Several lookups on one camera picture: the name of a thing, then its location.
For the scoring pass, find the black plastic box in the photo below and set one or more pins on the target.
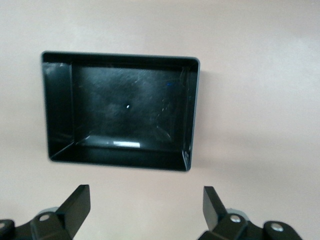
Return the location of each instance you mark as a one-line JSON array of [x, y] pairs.
[[120, 107]]

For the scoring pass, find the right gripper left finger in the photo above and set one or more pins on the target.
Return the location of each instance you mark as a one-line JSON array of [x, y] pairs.
[[72, 210]]

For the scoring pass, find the brown table cover sheet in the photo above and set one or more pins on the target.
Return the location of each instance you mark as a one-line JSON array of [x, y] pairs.
[[250, 100]]

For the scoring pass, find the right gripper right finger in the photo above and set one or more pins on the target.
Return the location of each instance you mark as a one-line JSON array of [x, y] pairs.
[[215, 212]]

